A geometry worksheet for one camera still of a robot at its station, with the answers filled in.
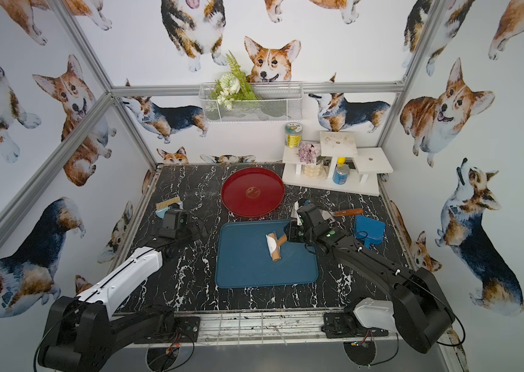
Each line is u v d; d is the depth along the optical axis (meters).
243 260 0.89
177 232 0.66
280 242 0.86
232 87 0.78
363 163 1.01
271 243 0.90
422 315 0.41
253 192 1.10
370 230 0.98
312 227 0.64
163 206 1.06
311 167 1.10
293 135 1.03
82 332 0.40
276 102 0.93
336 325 0.73
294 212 0.80
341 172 1.07
